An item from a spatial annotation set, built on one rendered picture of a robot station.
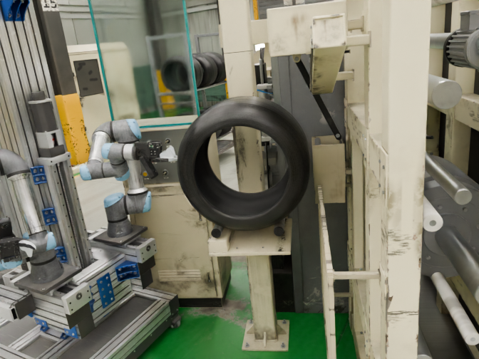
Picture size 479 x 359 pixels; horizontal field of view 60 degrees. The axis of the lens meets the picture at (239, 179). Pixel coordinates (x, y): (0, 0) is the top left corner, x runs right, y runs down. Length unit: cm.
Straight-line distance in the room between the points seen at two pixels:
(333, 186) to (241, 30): 85
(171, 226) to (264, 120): 127
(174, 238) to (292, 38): 171
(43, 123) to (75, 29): 964
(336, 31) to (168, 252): 193
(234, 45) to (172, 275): 159
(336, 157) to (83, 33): 1040
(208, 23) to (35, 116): 1079
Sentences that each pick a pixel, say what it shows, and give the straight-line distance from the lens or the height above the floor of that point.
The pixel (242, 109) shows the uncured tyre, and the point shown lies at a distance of 167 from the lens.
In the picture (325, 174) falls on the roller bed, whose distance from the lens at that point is 203.
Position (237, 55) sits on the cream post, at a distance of 202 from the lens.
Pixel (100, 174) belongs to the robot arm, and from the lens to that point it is 203.
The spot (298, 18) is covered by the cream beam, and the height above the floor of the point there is 174.
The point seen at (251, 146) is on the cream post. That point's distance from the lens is 207.
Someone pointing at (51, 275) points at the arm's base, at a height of 75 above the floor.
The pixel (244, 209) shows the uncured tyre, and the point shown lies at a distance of 203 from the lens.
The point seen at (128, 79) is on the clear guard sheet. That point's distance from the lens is 256.
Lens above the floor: 168
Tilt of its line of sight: 18 degrees down
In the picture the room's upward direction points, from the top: 6 degrees counter-clockwise
